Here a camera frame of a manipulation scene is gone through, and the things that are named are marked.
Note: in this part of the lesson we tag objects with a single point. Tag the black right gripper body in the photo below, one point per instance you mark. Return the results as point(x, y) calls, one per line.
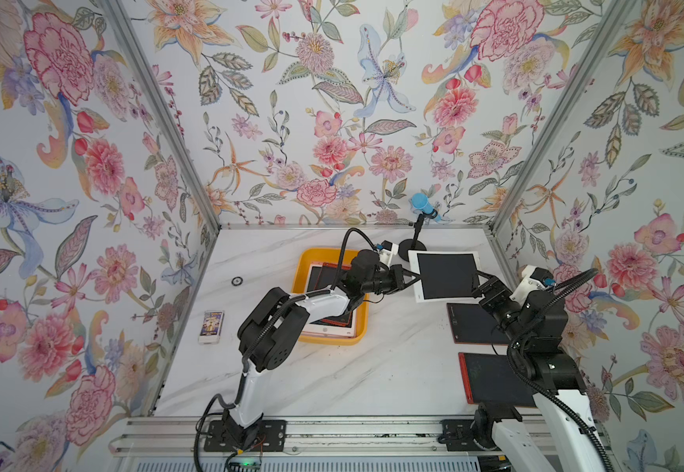
point(502, 310)

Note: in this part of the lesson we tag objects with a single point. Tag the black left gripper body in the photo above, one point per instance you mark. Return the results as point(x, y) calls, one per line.
point(384, 282)

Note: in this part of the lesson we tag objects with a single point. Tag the white writing tablet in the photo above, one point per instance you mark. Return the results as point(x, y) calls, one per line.
point(444, 276)

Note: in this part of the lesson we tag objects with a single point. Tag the red writing tablet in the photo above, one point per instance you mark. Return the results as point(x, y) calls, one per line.
point(471, 324)
point(322, 276)
point(489, 378)

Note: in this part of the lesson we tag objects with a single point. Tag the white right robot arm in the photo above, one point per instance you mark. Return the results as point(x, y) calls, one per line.
point(533, 318)

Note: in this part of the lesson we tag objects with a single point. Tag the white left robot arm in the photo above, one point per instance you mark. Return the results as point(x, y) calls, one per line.
point(272, 330)

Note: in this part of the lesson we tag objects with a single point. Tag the yellow plastic storage box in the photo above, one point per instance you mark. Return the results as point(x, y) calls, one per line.
point(326, 255)

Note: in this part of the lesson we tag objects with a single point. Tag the pink writing tablet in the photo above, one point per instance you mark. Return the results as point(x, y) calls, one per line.
point(336, 330)

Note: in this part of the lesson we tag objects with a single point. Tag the small card box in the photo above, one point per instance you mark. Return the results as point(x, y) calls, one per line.
point(212, 324)

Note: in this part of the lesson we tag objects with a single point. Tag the black microphone stand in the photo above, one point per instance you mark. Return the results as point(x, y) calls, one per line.
point(414, 243)

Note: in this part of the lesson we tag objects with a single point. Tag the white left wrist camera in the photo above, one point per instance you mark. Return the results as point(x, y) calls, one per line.
point(387, 252)

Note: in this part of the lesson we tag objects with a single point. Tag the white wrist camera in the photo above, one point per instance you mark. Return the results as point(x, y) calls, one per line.
point(387, 252)
point(532, 279)

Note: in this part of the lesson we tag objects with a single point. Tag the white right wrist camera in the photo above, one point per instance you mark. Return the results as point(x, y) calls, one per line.
point(532, 279)

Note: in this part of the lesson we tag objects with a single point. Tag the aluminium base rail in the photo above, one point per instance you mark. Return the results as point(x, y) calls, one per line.
point(356, 443)

